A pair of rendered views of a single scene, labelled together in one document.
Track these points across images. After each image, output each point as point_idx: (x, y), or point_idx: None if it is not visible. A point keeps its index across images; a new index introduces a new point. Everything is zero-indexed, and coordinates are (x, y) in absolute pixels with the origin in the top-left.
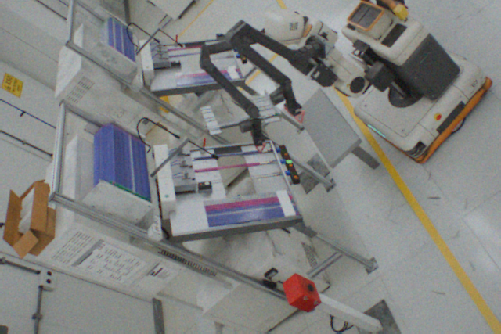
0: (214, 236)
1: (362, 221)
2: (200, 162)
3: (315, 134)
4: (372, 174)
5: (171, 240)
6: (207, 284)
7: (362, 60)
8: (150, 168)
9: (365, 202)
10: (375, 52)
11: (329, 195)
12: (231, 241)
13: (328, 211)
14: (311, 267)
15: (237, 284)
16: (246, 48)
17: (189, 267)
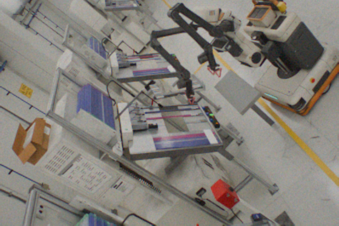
0: (160, 156)
1: (264, 161)
2: (149, 114)
3: (229, 96)
4: (269, 129)
5: None
6: (154, 205)
7: (258, 41)
8: (115, 115)
9: (266, 148)
10: (266, 36)
11: (240, 147)
12: (171, 174)
13: (240, 158)
14: None
15: (176, 201)
16: (181, 20)
17: (141, 184)
